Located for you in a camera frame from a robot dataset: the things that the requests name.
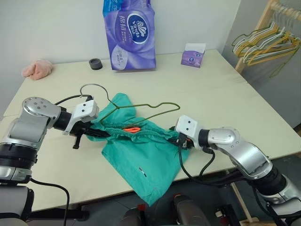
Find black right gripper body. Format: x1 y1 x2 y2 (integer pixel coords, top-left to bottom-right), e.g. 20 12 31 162
174 134 196 150

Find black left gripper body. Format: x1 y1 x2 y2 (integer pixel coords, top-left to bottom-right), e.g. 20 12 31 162
69 121 100 150

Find olive green wire hanger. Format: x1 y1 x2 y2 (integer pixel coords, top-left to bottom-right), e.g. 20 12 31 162
79 83 181 129

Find green shorts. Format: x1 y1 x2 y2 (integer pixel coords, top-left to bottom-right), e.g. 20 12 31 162
90 93 190 207

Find white rack hanger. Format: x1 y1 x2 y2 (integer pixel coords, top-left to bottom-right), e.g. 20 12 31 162
243 9 297 65

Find dark green rack hanger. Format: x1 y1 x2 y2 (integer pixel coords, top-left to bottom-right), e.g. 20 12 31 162
231 27 278 54

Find yellow rack hanger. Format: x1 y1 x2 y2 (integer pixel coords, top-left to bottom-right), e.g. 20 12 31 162
235 22 301 67

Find light green rack hanger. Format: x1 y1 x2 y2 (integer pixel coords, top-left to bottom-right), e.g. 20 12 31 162
269 49 297 78

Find black round cup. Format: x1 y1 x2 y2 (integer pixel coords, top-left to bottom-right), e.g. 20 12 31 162
88 58 103 71

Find small purple tissue box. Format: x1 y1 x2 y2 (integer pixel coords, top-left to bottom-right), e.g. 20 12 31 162
180 43 206 68

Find pink plush cloth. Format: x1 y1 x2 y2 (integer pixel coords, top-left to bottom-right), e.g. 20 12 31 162
22 59 54 81

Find wooden table leg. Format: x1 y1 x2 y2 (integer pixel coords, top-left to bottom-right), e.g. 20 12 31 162
231 182 253 223

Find large purple tissue pack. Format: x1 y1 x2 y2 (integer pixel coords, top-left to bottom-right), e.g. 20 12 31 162
102 0 157 71

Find wooden clothes rack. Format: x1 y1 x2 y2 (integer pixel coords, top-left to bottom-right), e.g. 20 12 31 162
235 0 301 73

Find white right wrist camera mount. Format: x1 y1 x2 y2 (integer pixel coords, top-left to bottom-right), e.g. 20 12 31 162
175 115 204 142

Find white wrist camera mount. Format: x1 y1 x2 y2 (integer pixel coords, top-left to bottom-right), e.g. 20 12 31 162
62 100 101 135
175 115 204 142

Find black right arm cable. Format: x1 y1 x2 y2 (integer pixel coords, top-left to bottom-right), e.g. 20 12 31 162
177 141 240 186

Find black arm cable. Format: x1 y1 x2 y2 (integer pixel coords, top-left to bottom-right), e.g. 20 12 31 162
177 141 240 186
55 94 94 105

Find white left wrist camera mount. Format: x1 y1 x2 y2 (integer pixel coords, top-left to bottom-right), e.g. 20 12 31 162
62 100 101 135

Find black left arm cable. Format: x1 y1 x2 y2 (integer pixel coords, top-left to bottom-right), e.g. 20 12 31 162
55 94 94 105

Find black table frame bar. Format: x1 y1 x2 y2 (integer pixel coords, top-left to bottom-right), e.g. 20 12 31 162
29 210 90 222

